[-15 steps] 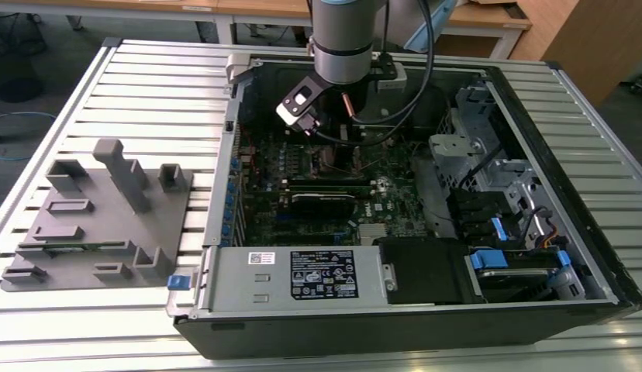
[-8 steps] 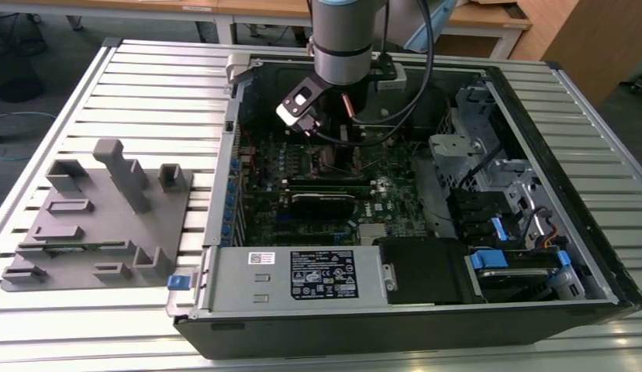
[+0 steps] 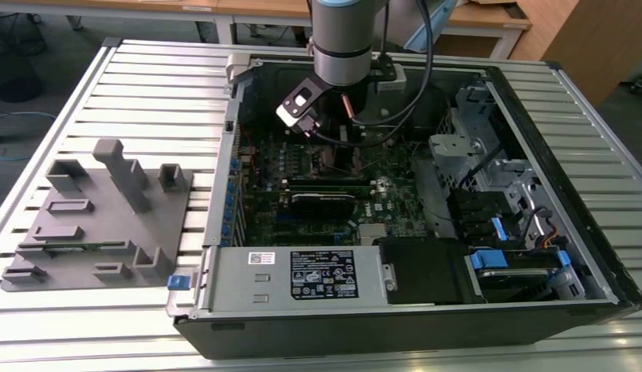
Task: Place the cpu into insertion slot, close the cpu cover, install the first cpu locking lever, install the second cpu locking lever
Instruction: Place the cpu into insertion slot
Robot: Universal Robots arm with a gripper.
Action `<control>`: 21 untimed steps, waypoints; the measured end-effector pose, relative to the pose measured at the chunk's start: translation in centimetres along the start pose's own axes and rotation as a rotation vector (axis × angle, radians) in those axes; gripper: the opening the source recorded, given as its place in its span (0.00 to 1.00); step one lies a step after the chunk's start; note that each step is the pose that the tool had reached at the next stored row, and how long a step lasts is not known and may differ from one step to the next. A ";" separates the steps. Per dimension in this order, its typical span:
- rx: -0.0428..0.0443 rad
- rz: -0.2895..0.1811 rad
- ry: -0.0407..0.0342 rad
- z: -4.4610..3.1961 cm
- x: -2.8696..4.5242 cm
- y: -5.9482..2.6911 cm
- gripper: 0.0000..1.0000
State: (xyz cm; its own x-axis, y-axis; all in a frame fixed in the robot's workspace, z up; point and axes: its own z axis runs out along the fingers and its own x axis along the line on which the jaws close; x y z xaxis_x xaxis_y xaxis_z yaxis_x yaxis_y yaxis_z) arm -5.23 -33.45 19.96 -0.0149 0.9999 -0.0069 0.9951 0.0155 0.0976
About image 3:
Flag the silver CPU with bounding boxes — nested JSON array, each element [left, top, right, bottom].
[[317, 149, 337, 173]]

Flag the CPU socket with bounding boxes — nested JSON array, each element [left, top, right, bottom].
[[307, 143, 370, 180]]

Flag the RAM slot white clips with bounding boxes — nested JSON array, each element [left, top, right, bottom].
[[287, 185, 381, 195], [287, 178, 379, 184]]

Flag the green RAM stick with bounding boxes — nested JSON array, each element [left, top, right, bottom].
[[289, 184, 375, 195], [18, 240, 127, 251]]

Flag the black graphics card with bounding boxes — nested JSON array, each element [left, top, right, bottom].
[[289, 192, 358, 221]]

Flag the green motherboard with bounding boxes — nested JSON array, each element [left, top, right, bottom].
[[229, 115, 442, 248]]

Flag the grey metal drive cage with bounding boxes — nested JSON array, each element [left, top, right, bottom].
[[411, 108, 503, 238]]

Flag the silver chipset heat sink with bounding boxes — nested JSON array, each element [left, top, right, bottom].
[[358, 223, 391, 240]]

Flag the wooden desk white legs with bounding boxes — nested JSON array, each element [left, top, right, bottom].
[[0, 0, 234, 46], [434, 2, 534, 60], [217, 0, 315, 47]]

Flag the black plastic shroud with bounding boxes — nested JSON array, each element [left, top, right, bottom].
[[377, 236, 489, 306]]

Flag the silver power supply unit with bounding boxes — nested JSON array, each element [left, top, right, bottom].
[[193, 245, 394, 312]]

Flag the grey parts rack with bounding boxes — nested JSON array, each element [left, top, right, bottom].
[[0, 138, 197, 292]]

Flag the hard disk blue carrier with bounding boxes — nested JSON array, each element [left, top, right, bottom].
[[465, 250, 558, 304]]

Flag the wooden cabinet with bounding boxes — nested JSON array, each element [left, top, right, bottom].
[[506, 0, 642, 108]]

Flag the black PC case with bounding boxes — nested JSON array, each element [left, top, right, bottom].
[[165, 52, 642, 360]]

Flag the black waste bin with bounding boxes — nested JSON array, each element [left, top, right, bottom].
[[0, 65, 45, 104]]

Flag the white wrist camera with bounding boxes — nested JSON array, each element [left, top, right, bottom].
[[275, 74, 334, 137]]

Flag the grey camera black bracket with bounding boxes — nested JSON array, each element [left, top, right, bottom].
[[371, 53, 409, 93]]

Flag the grey-blue plastic bracket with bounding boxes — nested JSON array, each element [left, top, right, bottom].
[[454, 85, 498, 116]]

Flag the coloured power wires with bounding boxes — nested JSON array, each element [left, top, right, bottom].
[[522, 205, 566, 250]]

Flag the blue network cable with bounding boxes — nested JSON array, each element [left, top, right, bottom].
[[0, 111, 58, 160]]

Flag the black wire basket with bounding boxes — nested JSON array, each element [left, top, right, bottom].
[[0, 11, 49, 57]]

